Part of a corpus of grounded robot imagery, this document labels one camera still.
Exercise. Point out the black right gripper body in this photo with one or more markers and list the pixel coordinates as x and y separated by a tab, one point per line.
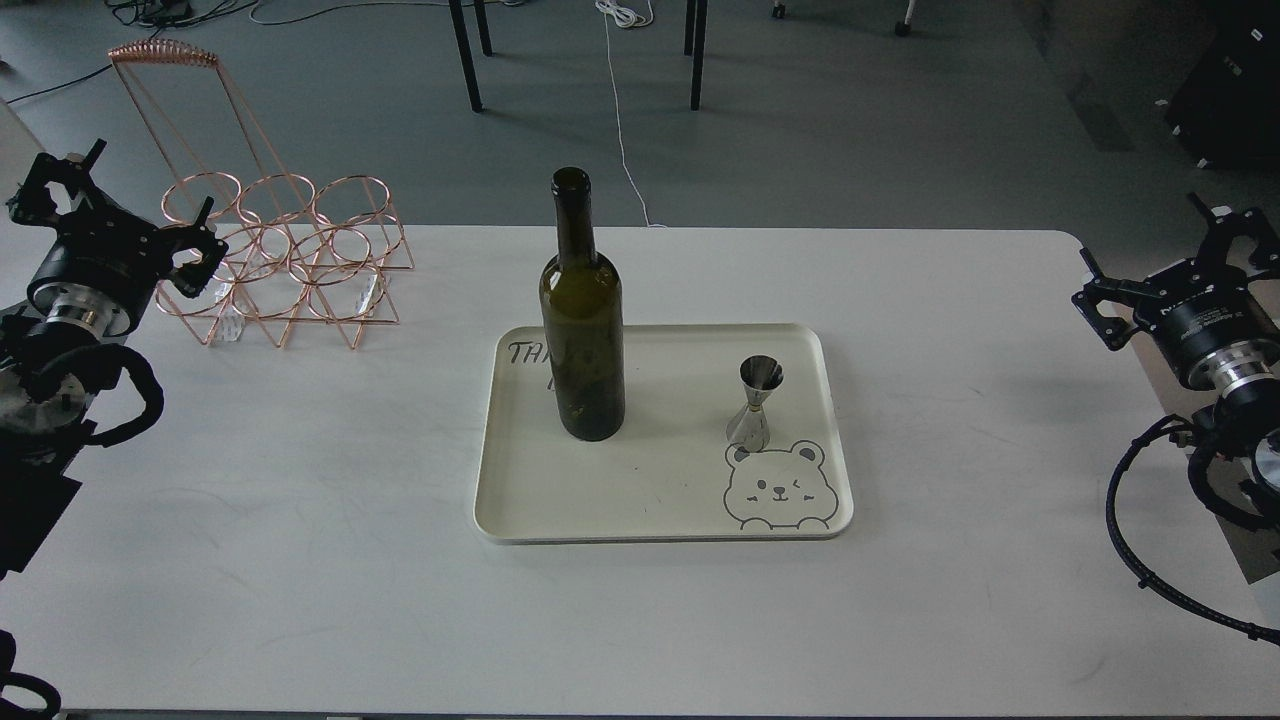
1199	312

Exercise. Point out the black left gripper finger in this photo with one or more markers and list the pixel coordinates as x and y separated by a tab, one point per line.
84	161
204	215

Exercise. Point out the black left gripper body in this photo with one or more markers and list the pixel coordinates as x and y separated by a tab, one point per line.
105	263

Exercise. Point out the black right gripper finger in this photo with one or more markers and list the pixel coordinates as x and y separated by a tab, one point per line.
1093	271
1201	207

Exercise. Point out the silver metal jigger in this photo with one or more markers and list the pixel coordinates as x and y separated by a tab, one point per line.
760	376

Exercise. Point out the dark green wine bottle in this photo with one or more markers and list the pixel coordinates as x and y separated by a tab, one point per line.
580	295

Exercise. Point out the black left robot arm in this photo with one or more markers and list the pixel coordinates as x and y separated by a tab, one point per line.
69	379

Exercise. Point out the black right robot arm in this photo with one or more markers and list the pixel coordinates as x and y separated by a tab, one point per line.
1238	424

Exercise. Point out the black cabinet on casters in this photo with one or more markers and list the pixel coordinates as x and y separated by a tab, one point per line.
1226	112

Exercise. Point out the black table legs left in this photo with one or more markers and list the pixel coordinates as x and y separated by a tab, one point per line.
464	47

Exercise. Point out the black table legs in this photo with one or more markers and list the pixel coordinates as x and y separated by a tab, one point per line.
464	47
695	35

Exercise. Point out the black table legs right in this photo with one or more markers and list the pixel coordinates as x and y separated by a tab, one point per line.
695	35

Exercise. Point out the cream bear tray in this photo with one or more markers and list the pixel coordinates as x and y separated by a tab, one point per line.
669	473

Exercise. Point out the copper wire wine rack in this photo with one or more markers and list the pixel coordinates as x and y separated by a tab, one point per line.
299	252

